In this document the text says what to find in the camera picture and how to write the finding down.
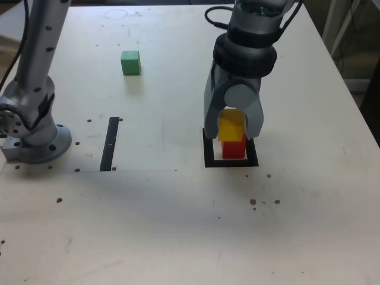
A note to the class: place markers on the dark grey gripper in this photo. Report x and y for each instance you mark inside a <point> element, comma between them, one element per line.
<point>243,80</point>

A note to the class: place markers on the yellow cube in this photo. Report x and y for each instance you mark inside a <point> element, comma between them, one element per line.
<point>230,127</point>

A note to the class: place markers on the red cube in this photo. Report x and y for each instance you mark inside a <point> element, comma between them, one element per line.
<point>234,150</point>

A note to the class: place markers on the green cube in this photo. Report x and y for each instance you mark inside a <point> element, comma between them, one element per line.
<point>130,63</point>

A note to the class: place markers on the black tape square outline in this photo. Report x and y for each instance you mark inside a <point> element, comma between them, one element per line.
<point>252,157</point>

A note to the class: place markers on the black tape strip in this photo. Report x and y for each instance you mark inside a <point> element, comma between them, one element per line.
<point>109,142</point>

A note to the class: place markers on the white metal rack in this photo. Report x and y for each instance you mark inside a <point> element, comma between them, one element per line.
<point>338,23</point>

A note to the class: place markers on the black furniture panel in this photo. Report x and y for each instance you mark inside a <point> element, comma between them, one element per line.
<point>372,98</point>

